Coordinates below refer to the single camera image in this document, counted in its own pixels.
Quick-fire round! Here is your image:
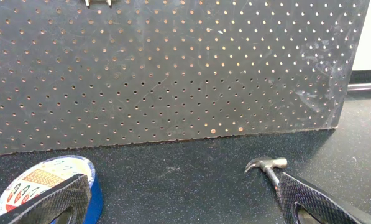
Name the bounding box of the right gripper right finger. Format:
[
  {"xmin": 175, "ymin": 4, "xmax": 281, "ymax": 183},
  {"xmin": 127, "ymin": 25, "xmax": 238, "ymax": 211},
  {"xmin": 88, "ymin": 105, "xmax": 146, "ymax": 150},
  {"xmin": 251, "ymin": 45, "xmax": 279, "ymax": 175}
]
[{"xmin": 275, "ymin": 172, "xmax": 371, "ymax": 224}]

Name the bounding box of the black pegboard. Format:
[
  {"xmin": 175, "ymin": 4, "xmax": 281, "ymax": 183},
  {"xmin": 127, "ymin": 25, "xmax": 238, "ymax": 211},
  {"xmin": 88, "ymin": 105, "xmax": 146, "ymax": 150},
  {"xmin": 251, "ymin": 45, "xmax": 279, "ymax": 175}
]
[{"xmin": 0, "ymin": 0, "xmax": 371, "ymax": 157}]

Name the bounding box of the roll of blue tape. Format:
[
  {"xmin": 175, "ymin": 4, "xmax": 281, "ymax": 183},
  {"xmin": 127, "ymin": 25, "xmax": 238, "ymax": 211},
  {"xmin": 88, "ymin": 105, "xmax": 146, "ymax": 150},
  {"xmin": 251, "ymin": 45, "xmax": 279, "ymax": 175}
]
[{"xmin": 0, "ymin": 154, "xmax": 104, "ymax": 224}]

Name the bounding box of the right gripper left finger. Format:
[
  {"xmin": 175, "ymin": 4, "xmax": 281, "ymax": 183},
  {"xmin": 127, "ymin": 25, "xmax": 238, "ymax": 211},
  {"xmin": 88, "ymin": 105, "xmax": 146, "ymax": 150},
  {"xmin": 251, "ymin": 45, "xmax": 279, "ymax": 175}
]
[{"xmin": 0, "ymin": 173, "xmax": 92, "ymax": 224}]

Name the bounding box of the metal hook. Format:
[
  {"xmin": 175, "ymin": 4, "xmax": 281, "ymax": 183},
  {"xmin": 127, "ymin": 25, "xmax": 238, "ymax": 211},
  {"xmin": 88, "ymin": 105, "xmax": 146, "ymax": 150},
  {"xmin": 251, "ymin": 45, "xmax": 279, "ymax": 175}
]
[{"xmin": 84, "ymin": 0, "xmax": 113, "ymax": 7}]

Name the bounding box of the hammer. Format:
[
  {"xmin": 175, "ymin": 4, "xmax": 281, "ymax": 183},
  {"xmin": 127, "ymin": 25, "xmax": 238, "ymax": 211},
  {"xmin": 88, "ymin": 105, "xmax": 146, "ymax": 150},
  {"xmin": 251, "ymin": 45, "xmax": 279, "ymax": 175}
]
[{"xmin": 244, "ymin": 156, "xmax": 288, "ymax": 190}]

